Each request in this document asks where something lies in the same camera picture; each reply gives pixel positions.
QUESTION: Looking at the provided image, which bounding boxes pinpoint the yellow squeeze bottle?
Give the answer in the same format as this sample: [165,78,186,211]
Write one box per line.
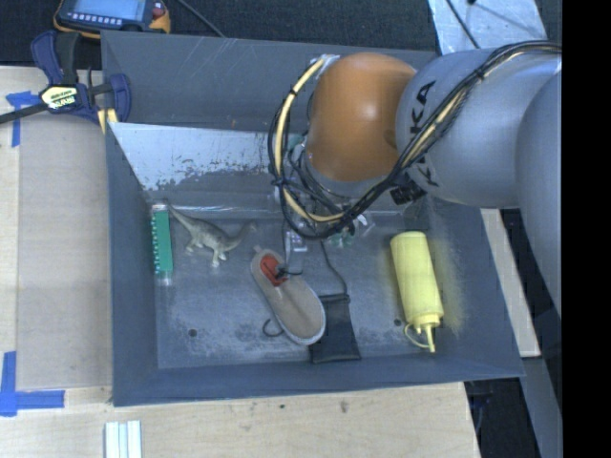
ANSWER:
[389,230,446,354]

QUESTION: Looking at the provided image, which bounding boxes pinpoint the dark green flat block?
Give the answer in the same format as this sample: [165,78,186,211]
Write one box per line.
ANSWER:
[150,201,175,286]

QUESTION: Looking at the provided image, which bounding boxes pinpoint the grey-green toy dinosaur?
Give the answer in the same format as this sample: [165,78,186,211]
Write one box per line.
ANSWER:
[166,205,259,269]

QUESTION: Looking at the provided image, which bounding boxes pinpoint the pale wood flat board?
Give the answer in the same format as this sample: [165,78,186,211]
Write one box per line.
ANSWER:
[15,115,115,391]

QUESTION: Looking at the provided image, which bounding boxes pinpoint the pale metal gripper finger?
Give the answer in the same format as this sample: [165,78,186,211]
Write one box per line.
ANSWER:
[284,229,308,273]

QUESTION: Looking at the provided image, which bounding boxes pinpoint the beige shoe with red insole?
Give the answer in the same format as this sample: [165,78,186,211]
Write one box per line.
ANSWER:
[249,244,327,346]

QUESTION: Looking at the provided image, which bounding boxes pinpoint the grey metal bin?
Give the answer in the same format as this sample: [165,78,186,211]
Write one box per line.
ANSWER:
[99,30,527,407]

